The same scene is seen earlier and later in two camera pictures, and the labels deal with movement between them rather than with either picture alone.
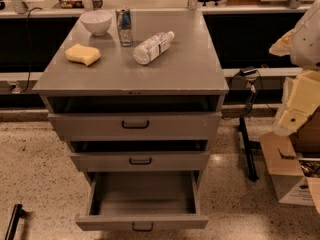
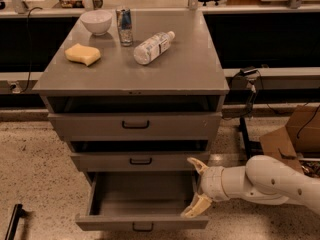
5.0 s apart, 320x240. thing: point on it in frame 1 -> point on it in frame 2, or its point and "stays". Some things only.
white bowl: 96,21 stays
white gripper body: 307,40 -> 212,181
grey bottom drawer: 142,201 stays
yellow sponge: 82,54 stays
